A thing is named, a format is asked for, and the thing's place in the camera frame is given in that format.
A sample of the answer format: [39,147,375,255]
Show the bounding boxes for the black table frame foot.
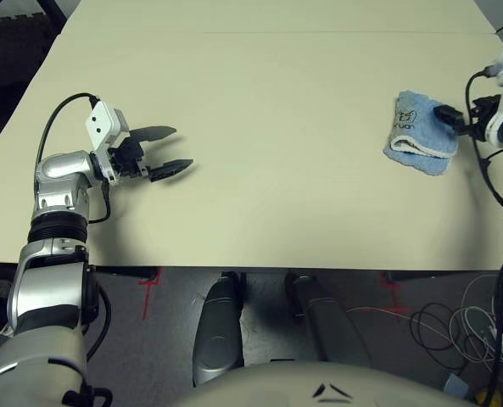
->
[92,265,159,282]

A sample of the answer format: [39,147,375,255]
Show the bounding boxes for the grey right robot leg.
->
[283,270,373,371]

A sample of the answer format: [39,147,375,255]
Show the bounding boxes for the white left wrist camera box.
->
[85,99,131,187]

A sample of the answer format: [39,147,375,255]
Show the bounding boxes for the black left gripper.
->
[109,125,195,184]

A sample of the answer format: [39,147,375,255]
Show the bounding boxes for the black foam floor mat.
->
[0,14,61,107]

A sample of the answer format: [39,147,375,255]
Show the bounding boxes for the grey robot leg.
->
[191,270,247,387]
[283,270,373,371]

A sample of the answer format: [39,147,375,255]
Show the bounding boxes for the white floor cable coil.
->
[447,272,503,375]

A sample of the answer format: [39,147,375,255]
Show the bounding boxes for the black floor cable coil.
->
[409,299,503,371]

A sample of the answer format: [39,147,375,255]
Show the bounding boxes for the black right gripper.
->
[433,94,502,142]

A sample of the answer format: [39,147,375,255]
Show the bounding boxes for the small blue object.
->
[443,372,469,393]

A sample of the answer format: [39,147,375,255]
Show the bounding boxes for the light blue terry rag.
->
[382,89,460,177]

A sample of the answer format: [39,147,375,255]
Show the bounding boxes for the thin white floor cable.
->
[345,305,414,317]

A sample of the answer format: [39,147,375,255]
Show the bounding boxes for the grey robot torso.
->
[182,360,481,407]

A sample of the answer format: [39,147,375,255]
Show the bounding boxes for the grey left robot leg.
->
[191,270,247,387]

